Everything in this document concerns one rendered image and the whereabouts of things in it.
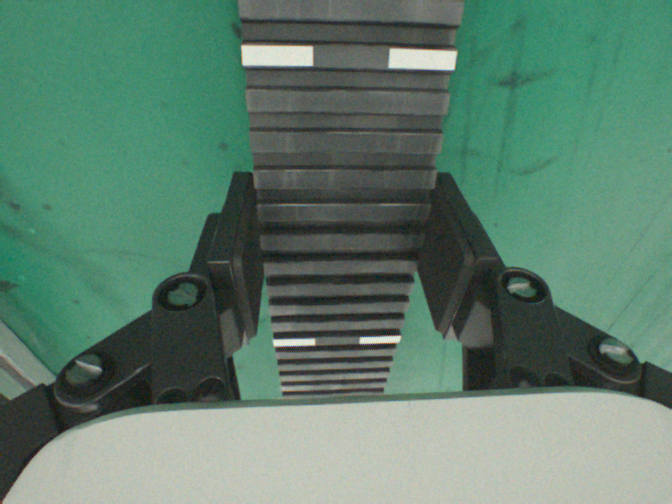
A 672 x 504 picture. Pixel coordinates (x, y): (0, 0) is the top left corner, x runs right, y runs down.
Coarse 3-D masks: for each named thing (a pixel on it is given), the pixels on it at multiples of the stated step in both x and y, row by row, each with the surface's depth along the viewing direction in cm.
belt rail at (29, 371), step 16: (0, 320) 18; (0, 336) 18; (16, 336) 19; (0, 352) 18; (16, 352) 19; (0, 368) 17; (16, 368) 19; (32, 368) 20; (0, 384) 17; (16, 384) 18; (32, 384) 20; (48, 384) 21
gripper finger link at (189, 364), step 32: (160, 288) 7; (192, 288) 7; (160, 320) 7; (192, 320) 7; (160, 352) 6; (192, 352) 6; (224, 352) 6; (160, 384) 6; (192, 384) 6; (224, 384) 6
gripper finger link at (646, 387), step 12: (576, 372) 7; (648, 372) 7; (660, 372) 7; (576, 384) 7; (588, 384) 7; (636, 384) 7; (648, 384) 7; (660, 384) 7; (648, 396) 7; (660, 396) 7
